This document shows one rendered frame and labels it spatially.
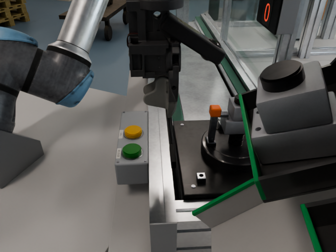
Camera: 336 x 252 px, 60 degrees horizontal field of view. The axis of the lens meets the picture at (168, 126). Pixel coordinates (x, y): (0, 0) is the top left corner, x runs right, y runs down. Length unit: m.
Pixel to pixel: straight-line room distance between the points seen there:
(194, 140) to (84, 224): 0.29
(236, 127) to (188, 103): 0.34
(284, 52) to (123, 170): 0.46
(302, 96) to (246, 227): 0.24
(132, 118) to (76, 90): 0.16
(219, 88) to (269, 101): 0.78
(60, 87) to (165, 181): 0.37
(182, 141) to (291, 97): 0.45
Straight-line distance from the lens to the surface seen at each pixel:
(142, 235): 0.61
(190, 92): 0.95
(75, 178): 0.74
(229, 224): 0.44
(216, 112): 0.55
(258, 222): 0.41
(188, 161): 0.59
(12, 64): 0.76
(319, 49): 1.58
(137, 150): 0.61
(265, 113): 0.22
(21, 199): 0.74
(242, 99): 0.31
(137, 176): 0.62
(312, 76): 0.23
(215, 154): 0.58
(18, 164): 0.79
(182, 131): 0.67
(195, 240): 0.54
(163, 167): 0.59
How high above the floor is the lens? 1.35
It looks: 34 degrees down
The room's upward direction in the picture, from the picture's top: straight up
